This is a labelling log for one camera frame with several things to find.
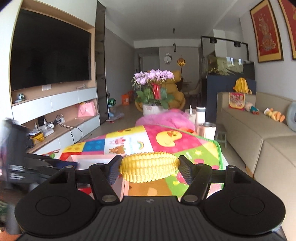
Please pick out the pink cardboard box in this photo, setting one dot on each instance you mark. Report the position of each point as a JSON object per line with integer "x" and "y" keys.
{"x": 120, "y": 187}

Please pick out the black television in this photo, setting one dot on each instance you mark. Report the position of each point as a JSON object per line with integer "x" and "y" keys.
{"x": 47, "y": 51}

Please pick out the beige sofa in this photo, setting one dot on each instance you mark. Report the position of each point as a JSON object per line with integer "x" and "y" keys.
{"x": 267, "y": 148}

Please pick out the white thermos bottle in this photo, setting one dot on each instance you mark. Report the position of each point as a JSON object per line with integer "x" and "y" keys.
{"x": 200, "y": 115}

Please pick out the watermelon ball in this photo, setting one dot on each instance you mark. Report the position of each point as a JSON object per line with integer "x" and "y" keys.
{"x": 111, "y": 102}

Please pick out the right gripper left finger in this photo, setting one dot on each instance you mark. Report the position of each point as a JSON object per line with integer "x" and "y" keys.
{"x": 103, "y": 176}

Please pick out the orange bag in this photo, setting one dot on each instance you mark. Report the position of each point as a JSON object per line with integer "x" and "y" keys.
{"x": 126, "y": 99}

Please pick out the fish tank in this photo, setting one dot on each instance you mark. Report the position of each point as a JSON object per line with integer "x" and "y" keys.
{"x": 219, "y": 56}

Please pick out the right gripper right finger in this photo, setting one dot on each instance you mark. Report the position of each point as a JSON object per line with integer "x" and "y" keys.
{"x": 197, "y": 177}

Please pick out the red framed picture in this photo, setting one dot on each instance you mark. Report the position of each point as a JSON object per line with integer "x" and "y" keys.
{"x": 267, "y": 35}
{"x": 288, "y": 11}

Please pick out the pink orchid flower pot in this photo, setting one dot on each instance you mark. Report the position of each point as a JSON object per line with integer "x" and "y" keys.
{"x": 151, "y": 91}

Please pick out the rose gold tumbler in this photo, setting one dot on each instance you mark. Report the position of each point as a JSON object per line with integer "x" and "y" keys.
{"x": 206, "y": 130}

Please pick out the pink gift bag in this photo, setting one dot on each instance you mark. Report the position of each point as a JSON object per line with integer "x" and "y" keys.
{"x": 86, "y": 109}

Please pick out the yellow toy corn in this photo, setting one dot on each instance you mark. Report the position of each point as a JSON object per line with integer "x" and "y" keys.
{"x": 147, "y": 167}

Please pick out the pink tulle cloth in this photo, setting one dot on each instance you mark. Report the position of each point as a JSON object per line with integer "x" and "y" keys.
{"x": 173, "y": 118}

